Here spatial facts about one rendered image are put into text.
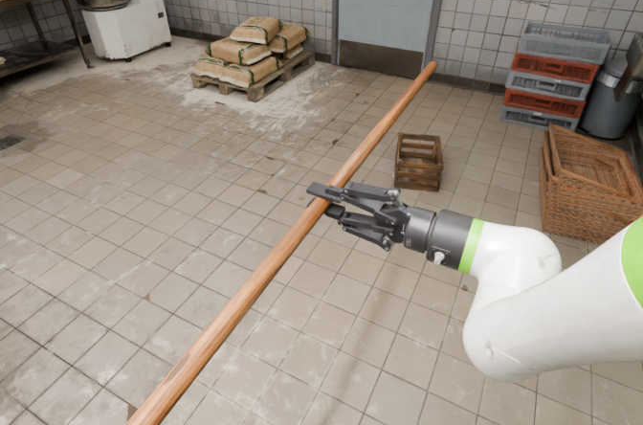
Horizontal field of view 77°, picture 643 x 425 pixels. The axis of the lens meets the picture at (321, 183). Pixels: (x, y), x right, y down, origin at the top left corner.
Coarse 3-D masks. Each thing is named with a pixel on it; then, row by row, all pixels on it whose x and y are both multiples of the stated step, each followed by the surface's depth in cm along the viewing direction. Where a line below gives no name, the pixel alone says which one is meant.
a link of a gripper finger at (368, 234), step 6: (342, 228) 77; (348, 228) 76; (354, 228) 78; (360, 228) 76; (354, 234) 76; (360, 234) 75; (366, 234) 75; (372, 234) 75; (378, 234) 75; (372, 240) 75; (378, 240) 74; (384, 246) 74
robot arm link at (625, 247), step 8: (632, 224) 32; (640, 224) 30; (632, 232) 31; (640, 232) 30; (624, 240) 31; (632, 240) 30; (640, 240) 29; (624, 248) 31; (632, 248) 30; (640, 248) 29; (624, 256) 31; (632, 256) 30; (640, 256) 29; (624, 264) 30; (632, 264) 30; (640, 264) 29; (624, 272) 30; (632, 272) 29; (640, 272) 29; (632, 280) 29; (640, 280) 29; (632, 288) 30; (640, 288) 29; (640, 296) 29; (640, 304) 29
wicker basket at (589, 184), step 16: (560, 128) 256; (560, 144) 262; (592, 144) 254; (560, 160) 223; (576, 160) 264; (592, 160) 260; (624, 160) 249; (560, 176) 217; (576, 176) 215; (592, 176) 255; (608, 176) 254; (576, 192) 220; (592, 192) 217; (640, 192) 221; (560, 208) 228; (608, 208) 219; (640, 208) 213
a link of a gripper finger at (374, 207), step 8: (344, 200) 73; (352, 200) 72; (360, 200) 72; (368, 200) 72; (376, 200) 72; (360, 208) 72; (368, 208) 71; (376, 208) 71; (376, 216) 70; (384, 216) 70; (392, 224) 69
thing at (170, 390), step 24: (432, 72) 130; (408, 96) 111; (384, 120) 100; (312, 216) 71; (288, 240) 66; (264, 264) 61; (240, 288) 58; (264, 288) 60; (240, 312) 55; (216, 336) 52; (192, 360) 49; (168, 384) 47; (144, 408) 45; (168, 408) 46
